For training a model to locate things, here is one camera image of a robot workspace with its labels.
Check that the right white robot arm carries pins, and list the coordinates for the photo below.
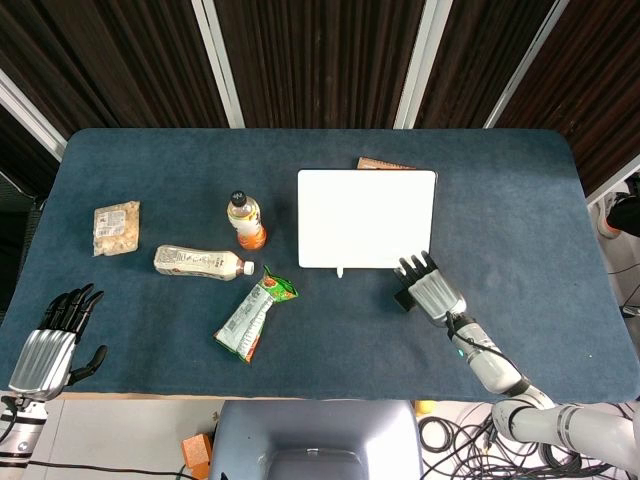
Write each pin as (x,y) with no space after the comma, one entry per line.
(520,395)

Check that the person's shoe white orange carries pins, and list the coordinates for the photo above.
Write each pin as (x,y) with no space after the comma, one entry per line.
(620,215)

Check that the green white snack packet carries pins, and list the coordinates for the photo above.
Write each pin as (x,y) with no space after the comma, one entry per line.
(255,315)

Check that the orange box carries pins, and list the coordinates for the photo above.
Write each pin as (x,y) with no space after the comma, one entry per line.
(196,451)

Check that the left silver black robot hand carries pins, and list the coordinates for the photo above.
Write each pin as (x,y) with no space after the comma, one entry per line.
(42,352)

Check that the white rectangular board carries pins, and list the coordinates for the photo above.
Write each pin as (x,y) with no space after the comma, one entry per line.
(365,218)

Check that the orange tea bottle black cap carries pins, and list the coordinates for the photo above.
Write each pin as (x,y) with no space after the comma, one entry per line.
(246,221)

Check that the blue table cloth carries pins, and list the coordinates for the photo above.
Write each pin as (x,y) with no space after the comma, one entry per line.
(320,260)

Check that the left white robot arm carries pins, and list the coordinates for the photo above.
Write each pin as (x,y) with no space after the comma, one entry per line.
(17,427)

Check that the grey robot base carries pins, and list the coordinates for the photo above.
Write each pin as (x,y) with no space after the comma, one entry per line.
(315,440)

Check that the small black block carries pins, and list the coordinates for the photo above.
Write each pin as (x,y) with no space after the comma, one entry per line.
(403,298)

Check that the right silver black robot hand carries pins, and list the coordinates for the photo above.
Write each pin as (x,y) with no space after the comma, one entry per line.
(430,290)

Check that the yellow object on floor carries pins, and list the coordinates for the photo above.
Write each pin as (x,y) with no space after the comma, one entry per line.
(424,406)

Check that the beige milk tea bottle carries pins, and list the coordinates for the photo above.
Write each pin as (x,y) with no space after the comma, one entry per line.
(197,262)

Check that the clear bag of nuts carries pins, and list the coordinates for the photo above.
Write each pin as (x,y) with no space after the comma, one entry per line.
(116,227)

